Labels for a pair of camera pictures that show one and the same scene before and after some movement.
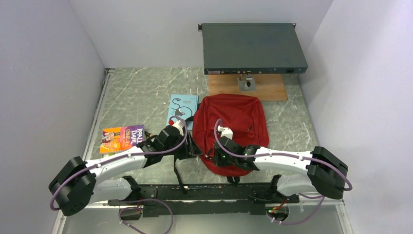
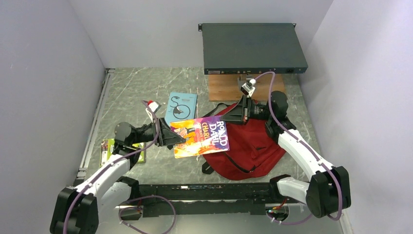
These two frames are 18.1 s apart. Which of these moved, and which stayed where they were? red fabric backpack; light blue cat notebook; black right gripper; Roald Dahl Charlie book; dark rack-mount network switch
Moved: Roald Dahl Charlie book; red fabric backpack; black right gripper
Stayed: light blue cat notebook; dark rack-mount network switch
